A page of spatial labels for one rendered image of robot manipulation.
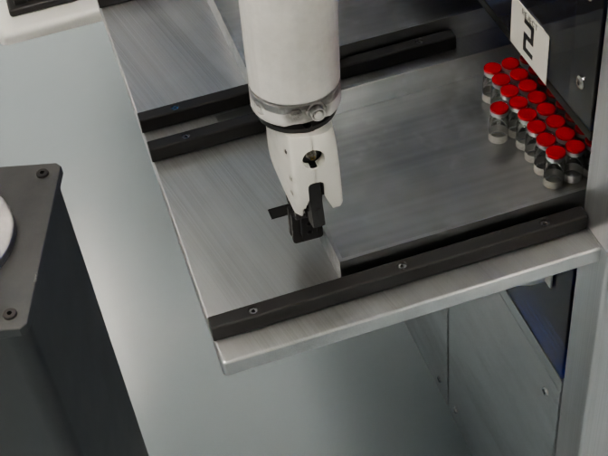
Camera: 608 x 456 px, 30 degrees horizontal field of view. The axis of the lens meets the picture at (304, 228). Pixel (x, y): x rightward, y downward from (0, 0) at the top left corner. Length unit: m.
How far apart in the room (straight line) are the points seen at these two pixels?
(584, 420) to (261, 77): 0.62
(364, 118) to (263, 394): 0.95
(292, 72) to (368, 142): 0.34
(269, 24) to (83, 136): 1.88
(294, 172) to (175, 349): 1.27
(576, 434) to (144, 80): 0.69
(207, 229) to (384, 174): 0.20
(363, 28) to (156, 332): 1.03
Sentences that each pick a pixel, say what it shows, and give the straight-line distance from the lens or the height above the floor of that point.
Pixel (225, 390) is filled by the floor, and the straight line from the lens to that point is 2.19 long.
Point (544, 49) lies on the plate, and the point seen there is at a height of 1.03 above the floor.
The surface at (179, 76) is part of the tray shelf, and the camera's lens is 1.44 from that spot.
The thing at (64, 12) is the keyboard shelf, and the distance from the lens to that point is 1.74.
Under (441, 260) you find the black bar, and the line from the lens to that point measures 1.14.
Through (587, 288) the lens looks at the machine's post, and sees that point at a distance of 1.25.
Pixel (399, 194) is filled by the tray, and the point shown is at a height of 0.88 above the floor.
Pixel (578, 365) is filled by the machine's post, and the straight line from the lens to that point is 1.35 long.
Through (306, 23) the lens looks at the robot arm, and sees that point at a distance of 0.95.
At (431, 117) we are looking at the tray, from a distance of 1.33.
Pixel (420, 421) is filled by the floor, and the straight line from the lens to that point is 2.12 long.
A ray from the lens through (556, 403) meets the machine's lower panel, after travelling 1.47.
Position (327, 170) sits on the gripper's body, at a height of 1.03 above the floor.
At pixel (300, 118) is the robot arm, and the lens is 1.01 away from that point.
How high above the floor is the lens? 1.73
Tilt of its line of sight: 45 degrees down
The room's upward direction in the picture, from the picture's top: 7 degrees counter-clockwise
